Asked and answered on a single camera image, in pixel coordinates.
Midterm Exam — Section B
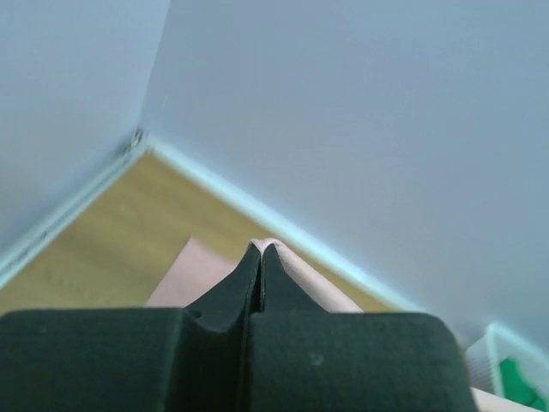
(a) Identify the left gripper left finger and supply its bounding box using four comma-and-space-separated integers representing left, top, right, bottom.
1, 247, 261, 411

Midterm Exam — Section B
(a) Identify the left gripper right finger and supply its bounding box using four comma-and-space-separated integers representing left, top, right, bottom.
248, 246, 476, 411

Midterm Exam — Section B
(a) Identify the pink printed t shirt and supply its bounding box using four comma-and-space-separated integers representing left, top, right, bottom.
144, 237, 549, 412

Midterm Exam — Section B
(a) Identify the white back edge strip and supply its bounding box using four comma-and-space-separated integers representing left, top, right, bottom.
146, 135, 425, 312

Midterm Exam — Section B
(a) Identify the white plastic basket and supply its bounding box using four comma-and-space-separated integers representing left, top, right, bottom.
465, 324, 548, 402

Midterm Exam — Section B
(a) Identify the green t shirt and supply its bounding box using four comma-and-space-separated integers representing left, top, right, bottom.
499, 358, 548, 411

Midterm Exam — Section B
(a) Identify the aluminium left side rail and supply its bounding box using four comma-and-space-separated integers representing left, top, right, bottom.
1, 128, 148, 286

